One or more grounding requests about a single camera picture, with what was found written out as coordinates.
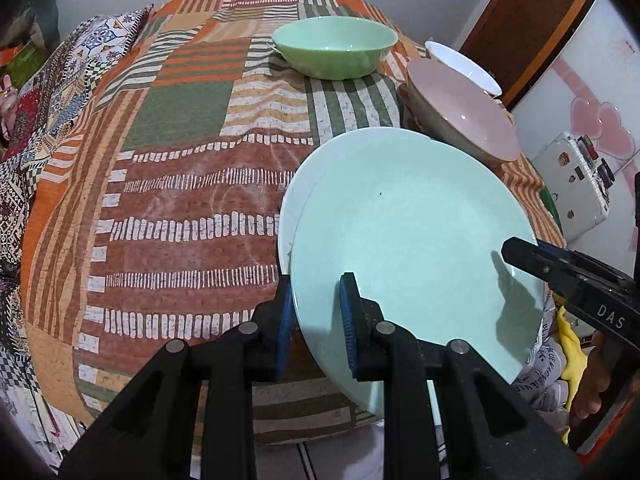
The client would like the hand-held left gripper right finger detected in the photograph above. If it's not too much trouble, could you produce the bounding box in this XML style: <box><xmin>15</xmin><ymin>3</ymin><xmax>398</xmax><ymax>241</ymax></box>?
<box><xmin>339</xmin><ymin>272</ymin><xmax>583</xmax><ymax>480</ymax></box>

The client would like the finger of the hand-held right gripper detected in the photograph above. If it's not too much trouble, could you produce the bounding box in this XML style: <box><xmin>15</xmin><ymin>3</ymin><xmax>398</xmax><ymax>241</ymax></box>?
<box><xmin>501</xmin><ymin>237</ymin><xmax>557</xmax><ymax>286</ymax></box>
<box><xmin>537</xmin><ymin>243</ymin><xmax>638</xmax><ymax>286</ymax></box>

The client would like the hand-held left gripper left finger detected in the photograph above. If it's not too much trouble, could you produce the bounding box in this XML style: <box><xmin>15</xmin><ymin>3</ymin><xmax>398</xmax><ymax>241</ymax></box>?
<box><xmin>59</xmin><ymin>272</ymin><xmax>298</xmax><ymax>480</ymax></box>

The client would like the white plate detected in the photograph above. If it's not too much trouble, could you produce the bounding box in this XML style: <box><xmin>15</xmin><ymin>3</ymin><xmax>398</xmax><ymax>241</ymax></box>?
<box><xmin>277</xmin><ymin>130</ymin><xmax>351</xmax><ymax>281</ymax></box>

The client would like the green plate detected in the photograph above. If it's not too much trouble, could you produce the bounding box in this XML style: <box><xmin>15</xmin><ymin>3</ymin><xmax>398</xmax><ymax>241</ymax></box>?
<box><xmin>289</xmin><ymin>127</ymin><xmax>546</xmax><ymax>418</ymax></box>

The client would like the pink bowl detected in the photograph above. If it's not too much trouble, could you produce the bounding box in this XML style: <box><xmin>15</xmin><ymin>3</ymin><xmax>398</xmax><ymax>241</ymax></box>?
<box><xmin>405</xmin><ymin>59</ymin><xmax>521</xmax><ymax>162</ymax></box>

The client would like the white bowl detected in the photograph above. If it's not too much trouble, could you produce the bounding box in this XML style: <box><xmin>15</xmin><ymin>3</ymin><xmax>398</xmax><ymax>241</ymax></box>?
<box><xmin>425</xmin><ymin>41</ymin><xmax>502</xmax><ymax>98</ymax></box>

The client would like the green bowl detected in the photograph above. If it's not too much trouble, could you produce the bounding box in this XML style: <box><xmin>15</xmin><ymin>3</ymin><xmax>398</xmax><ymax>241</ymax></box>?
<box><xmin>271</xmin><ymin>16</ymin><xmax>399</xmax><ymax>80</ymax></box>

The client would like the person's right hand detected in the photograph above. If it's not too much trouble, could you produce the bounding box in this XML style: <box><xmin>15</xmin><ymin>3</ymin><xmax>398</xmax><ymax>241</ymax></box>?
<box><xmin>570</xmin><ymin>345</ymin><xmax>613</xmax><ymax>421</ymax></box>

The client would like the green cloth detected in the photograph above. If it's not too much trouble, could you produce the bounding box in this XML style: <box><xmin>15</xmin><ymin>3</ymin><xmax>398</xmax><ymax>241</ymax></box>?
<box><xmin>542</xmin><ymin>187</ymin><xmax>563</xmax><ymax>231</ymax></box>

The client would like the yellow cloth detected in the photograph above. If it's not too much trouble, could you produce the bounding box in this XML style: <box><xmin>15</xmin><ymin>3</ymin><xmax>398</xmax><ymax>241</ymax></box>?
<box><xmin>557</xmin><ymin>305</ymin><xmax>598</xmax><ymax>396</ymax></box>

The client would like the white suitcase with stickers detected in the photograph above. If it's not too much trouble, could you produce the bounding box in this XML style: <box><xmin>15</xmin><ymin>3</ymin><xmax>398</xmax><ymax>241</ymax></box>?
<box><xmin>530</xmin><ymin>131</ymin><xmax>618</xmax><ymax>241</ymax></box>

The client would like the white printed cloth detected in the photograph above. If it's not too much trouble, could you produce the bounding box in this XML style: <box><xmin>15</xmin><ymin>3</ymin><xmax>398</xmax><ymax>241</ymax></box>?
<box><xmin>515</xmin><ymin>292</ymin><xmax>571</xmax><ymax>413</ymax></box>

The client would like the orange striped patchwork blanket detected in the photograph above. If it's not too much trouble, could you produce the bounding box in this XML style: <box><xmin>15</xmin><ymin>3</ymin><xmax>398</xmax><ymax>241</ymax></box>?
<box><xmin>20</xmin><ymin>0</ymin><xmax>568</xmax><ymax>446</ymax></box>

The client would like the white heart-print wardrobe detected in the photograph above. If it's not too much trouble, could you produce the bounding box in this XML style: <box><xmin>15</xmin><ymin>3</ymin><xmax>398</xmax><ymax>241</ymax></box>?
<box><xmin>507</xmin><ymin>0</ymin><xmax>640</xmax><ymax>241</ymax></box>

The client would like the brown wooden door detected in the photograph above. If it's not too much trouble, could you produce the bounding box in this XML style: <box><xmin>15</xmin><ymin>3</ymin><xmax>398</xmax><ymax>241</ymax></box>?
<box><xmin>457</xmin><ymin>0</ymin><xmax>601</xmax><ymax>111</ymax></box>

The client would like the checkered patterned quilt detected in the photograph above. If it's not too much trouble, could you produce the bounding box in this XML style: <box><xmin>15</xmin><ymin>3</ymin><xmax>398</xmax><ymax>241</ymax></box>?
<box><xmin>0</xmin><ymin>5</ymin><xmax>153</xmax><ymax>441</ymax></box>

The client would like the pink bunny toy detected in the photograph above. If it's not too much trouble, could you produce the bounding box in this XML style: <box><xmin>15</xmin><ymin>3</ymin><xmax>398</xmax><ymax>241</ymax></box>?
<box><xmin>0</xmin><ymin>75</ymin><xmax>21</xmax><ymax>136</ymax></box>

